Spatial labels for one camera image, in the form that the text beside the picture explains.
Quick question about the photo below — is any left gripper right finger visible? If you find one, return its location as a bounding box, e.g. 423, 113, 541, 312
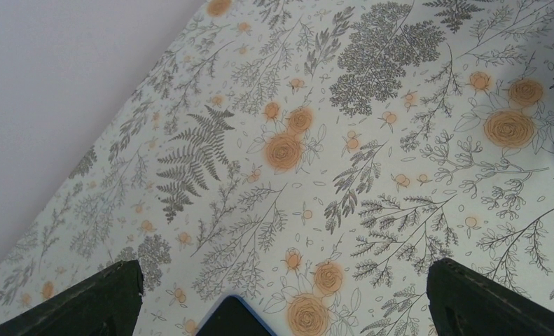
426, 258, 554, 335

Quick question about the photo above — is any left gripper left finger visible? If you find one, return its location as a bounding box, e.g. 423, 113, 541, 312
0, 260, 144, 335

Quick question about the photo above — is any blue phone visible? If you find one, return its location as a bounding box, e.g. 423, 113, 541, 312
196, 295, 276, 336

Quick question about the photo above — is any floral patterned table mat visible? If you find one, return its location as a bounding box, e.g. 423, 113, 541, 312
0, 1, 554, 335

